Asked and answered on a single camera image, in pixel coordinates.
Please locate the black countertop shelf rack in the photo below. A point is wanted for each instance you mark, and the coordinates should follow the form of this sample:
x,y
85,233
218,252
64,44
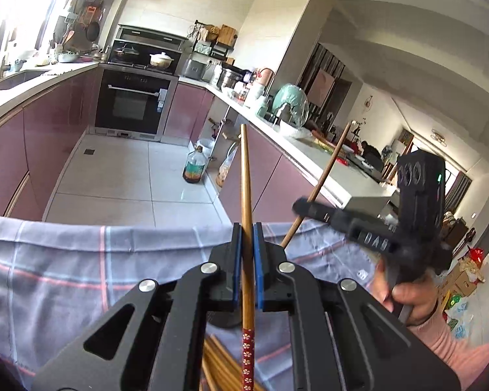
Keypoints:
x,y
212,40

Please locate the brown oil bottle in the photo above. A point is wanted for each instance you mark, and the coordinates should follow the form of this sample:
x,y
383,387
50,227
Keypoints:
x,y
194,167

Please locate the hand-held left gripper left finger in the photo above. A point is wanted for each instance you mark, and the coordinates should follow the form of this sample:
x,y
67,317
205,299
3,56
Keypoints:
x,y
238,256

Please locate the pink kettle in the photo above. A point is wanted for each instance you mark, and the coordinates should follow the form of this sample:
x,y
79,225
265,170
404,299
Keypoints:
x,y
265,76

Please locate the silver rice cooker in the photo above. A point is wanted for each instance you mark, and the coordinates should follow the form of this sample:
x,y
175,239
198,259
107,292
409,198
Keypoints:
x,y
197,69

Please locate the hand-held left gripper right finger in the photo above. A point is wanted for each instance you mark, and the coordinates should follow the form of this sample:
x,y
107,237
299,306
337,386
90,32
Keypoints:
x,y
259,260

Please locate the ceiling lamp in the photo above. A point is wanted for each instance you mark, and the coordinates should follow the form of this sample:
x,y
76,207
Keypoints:
x,y
438,137

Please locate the clear plastic bag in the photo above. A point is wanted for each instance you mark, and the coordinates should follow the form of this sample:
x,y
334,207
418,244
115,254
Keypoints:
x,y
227,169

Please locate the black built-in oven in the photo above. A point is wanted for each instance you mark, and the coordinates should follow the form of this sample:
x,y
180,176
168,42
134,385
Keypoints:
x,y
132,102

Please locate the cardboard box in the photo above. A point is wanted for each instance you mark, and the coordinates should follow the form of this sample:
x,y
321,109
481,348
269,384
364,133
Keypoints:
x,y
464,281

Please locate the white bucket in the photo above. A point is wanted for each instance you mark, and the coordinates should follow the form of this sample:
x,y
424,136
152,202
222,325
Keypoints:
x,y
207,148

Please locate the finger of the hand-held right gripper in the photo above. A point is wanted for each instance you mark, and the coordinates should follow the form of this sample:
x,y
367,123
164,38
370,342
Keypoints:
x,y
318,211

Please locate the stainless steel pot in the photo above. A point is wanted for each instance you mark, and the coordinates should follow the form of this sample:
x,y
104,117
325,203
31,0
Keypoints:
x,y
231,78

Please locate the grey plaid cloth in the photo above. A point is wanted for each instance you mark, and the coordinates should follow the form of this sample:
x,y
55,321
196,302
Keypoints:
x,y
65,273

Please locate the black lidded pot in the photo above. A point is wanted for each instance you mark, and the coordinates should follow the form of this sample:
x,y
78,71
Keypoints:
x,y
124,51

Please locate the white casserole pot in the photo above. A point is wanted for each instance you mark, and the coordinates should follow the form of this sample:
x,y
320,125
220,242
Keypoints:
x,y
161,59

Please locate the green food cover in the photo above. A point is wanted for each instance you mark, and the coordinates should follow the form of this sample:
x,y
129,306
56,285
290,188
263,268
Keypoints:
x,y
290,104

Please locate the person's right forearm pink sleeve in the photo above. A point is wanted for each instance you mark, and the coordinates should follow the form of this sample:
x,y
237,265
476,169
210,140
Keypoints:
x,y
444,346

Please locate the person's right hand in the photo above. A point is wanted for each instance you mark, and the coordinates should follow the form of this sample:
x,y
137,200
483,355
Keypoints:
x,y
415,298

